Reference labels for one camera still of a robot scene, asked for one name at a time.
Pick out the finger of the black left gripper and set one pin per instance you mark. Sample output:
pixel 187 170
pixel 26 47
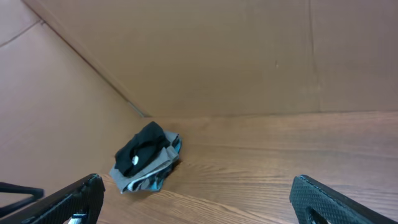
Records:
pixel 35 195

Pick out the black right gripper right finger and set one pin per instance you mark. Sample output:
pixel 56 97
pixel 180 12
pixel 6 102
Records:
pixel 316 203

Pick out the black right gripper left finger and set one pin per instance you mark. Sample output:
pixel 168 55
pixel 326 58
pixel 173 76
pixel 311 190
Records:
pixel 79 202

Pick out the black polo shirt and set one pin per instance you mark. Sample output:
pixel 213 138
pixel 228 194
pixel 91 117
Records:
pixel 141 150

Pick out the white striped folded garment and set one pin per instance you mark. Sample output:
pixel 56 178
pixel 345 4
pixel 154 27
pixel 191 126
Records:
pixel 146 183

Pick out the teal folded garment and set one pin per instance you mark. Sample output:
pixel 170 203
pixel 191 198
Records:
pixel 157 180

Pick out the grey folded shirt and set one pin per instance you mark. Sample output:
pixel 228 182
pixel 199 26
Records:
pixel 165 157

